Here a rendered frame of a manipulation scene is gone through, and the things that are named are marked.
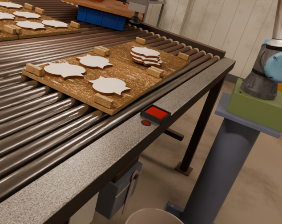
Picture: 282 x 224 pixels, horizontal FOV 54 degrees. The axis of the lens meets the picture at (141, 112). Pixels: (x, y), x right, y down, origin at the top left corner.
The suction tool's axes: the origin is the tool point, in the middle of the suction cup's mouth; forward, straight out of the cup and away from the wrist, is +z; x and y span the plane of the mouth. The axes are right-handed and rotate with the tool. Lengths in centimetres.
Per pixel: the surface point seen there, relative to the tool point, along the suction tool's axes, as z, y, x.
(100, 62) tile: 17.3, 6.7, -9.3
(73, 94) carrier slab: 18.8, 37.0, -10.5
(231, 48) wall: 61, -342, 134
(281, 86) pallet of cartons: 79, -264, 198
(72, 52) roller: 20.2, -4.7, -24.1
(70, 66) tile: 17.3, 19.2, -17.7
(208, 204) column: 77, 5, 57
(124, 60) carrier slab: 18.4, -7.6, -1.3
